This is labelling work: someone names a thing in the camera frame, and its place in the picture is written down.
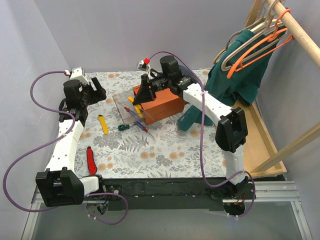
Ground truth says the yellow black screwdriver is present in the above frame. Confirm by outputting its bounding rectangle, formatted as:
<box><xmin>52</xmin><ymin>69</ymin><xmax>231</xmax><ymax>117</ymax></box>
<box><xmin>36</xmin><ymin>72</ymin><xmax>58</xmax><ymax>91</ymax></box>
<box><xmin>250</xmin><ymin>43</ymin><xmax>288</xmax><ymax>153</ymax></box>
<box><xmin>134</xmin><ymin>104</ymin><xmax>144</xmax><ymax>119</ymax></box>

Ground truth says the orange handle screwdriver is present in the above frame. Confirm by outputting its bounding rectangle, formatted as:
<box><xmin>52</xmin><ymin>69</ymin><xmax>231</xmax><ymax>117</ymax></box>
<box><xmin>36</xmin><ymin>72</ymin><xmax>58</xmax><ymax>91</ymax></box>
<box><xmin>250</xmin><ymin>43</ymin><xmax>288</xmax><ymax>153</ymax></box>
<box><xmin>128</xmin><ymin>96</ymin><xmax>134</xmax><ymax>103</ymax></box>

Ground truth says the orange wooden drawer box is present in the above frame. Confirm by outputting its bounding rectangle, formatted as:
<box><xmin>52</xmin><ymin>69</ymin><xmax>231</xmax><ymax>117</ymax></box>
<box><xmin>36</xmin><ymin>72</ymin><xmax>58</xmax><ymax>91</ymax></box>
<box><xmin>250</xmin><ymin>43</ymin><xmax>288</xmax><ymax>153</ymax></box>
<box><xmin>140</xmin><ymin>88</ymin><xmax>185</xmax><ymax>125</ymax></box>

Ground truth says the clear acrylic drawer tray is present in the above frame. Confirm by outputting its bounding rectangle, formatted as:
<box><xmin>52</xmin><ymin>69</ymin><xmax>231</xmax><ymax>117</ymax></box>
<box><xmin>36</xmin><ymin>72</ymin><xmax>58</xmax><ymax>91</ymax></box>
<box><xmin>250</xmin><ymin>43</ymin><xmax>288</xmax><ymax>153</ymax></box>
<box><xmin>112</xmin><ymin>90</ymin><xmax>147</xmax><ymax>124</ymax></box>

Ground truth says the green stubby screwdriver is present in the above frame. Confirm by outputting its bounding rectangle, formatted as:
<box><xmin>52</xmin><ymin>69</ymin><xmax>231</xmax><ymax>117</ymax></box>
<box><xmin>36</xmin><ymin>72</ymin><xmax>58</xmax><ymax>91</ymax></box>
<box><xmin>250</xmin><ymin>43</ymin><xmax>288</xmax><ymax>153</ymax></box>
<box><xmin>117</xmin><ymin>124</ymin><xmax>135</xmax><ymax>132</ymax></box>

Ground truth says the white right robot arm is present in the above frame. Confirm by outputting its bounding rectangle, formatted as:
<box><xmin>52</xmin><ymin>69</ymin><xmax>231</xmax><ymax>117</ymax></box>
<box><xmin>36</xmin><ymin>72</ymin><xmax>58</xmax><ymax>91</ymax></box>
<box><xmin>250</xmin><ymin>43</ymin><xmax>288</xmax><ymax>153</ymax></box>
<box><xmin>133</xmin><ymin>55</ymin><xmax>248</xmax><ymax>199</ymax></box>

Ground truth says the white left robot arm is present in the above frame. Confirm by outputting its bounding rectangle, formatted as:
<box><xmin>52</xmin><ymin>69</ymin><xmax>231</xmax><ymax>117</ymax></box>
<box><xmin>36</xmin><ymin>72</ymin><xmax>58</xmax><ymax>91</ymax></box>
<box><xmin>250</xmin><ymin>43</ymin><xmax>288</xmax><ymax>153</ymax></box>
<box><xmin>35</xmin><ymin>77</ymin><xmax>107</xmax><ymax>207</ymax></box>

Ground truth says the yellow utility knife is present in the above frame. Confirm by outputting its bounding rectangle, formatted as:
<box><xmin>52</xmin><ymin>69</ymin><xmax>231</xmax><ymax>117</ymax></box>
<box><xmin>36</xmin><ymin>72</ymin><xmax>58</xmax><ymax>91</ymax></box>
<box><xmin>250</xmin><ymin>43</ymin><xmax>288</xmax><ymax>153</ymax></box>
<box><xmin>97</xmin><ymin>114</ymin><xmax>109</xmax><ymax>135</ymax></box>

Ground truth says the floral patterned table mat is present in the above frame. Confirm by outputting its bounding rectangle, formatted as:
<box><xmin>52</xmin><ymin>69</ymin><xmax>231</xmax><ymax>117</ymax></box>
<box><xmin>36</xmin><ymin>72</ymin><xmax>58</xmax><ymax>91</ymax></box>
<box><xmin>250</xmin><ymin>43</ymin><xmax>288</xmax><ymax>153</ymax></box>
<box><xmin>74</xmin><ymin>71</ymin><xmax>226</xmax><ymax>179</ymax></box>

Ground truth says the dark green garment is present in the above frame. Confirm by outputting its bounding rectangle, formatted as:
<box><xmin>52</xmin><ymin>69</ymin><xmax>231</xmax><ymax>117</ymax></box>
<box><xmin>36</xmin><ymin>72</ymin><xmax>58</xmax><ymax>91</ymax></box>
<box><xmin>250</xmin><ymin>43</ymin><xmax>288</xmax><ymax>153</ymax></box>
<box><xmin>177</xmin><ymin>29</ymin><xmax>272</xmax><ymax>131</ymax></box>

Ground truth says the red utility knife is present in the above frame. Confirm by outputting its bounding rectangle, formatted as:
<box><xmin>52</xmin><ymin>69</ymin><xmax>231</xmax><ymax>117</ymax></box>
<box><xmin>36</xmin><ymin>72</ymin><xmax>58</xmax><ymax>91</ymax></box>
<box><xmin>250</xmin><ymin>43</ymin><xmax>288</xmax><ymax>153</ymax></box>
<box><xmin>86</xmin><ymin>146</ymin><xmax>98</xmax><ymax>176</ymax></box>

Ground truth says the wooden clothes rack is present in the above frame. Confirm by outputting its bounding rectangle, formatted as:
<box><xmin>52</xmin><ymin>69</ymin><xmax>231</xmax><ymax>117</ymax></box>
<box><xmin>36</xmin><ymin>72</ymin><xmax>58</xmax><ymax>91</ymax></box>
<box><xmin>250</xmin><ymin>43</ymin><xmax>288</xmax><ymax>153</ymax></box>
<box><xmin>252</xmin><ymin>0</ymin><xmax>320</xmax><ymax>179</ymax></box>

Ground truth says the beige clothes hanger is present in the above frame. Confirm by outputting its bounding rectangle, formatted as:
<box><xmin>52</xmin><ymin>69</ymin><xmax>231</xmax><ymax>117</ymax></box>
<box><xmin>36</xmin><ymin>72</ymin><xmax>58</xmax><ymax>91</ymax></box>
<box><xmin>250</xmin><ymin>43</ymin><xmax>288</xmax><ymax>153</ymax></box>
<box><xmin>221</xmin><ymin>0</ymin><xmax>284</xmax><ymax>78</ymax></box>

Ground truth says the orange clothes hanger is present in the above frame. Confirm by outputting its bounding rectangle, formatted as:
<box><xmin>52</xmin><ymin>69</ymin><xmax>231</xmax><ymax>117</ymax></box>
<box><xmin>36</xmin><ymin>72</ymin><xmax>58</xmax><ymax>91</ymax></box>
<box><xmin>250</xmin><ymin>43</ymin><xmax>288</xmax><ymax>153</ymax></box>
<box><xmin>221</xmin><ymin>8</ymin><xmax>295</xmax><ymax>79</ymax></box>

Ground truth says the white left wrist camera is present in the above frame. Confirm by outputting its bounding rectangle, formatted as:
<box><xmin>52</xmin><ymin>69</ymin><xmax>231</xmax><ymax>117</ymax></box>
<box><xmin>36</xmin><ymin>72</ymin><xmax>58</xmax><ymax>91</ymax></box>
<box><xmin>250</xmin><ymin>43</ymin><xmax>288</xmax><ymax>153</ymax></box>
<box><xmin>70</xmin><ymin>66</ymin><xmax>89</xmax><ymax>85</ymax></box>

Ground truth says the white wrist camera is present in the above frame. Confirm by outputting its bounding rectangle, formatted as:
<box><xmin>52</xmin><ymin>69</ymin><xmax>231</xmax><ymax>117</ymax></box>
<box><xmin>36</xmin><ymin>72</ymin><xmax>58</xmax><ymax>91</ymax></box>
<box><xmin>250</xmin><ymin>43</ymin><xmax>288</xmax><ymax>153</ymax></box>
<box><xmin>70</xmin><ymin>66</ymin><xmax>89</xmax><ymax>85</ymax></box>
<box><xmin>137</xmin><ymin>58</ymin><xmax>151</xmax><ymax>77</ymax></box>

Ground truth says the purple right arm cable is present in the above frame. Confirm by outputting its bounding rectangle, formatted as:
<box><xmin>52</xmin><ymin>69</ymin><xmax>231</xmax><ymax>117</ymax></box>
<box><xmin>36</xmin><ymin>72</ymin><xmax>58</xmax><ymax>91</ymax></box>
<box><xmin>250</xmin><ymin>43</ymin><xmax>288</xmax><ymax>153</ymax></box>
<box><xmin>148</xmin><ymin>51</ymin><xmax>257</xmax><ymax>219</ymax></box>

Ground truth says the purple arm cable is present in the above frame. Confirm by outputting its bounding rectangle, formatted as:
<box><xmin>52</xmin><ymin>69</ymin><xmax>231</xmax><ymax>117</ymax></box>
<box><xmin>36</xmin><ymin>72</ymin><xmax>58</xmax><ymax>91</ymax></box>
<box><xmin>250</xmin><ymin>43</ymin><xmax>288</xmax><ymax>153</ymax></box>
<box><xmin>148</xmin><ymin>51</ymin><xmax>257</xmax><ymax>219</ymax></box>
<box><xmin>2</xmin><ymin>70</ymin><xmax>129</xmax><ymax>225</ymax></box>

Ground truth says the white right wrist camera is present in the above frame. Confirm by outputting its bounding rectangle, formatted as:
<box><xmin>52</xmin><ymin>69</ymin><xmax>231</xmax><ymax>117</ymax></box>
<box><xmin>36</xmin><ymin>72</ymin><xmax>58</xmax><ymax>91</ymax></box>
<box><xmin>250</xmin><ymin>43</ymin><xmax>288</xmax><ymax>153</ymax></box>
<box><xmin>137</xmin><ymin>58</ymin><xmax>151</xmax><ymax>77</ymax></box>

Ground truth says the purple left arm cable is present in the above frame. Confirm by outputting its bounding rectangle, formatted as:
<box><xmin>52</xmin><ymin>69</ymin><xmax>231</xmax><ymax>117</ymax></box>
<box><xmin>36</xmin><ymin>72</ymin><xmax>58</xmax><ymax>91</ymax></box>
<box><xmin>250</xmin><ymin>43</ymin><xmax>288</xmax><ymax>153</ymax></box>
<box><xmin>2</xmin><ymin>70</ymin><xmax>129</xmax><ymax>225</ymax></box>

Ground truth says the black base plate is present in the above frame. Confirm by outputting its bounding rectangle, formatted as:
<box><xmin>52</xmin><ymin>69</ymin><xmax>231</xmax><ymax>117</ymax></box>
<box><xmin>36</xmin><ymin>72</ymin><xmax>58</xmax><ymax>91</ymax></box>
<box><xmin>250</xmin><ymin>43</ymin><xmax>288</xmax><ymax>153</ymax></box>
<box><xmin>84</xmin><ymin>177</ymin><xmax>255</xmax><ymax>213</ymax></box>

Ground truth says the aluminium rail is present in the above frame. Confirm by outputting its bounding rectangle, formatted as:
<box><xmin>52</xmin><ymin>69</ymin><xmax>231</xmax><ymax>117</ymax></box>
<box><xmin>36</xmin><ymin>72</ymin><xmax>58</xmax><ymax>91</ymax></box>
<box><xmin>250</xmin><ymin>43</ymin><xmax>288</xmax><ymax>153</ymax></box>
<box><xmin>31</xmin><ymin>181</ymin><xmax>301</xmax><ymax>204</ymax></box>

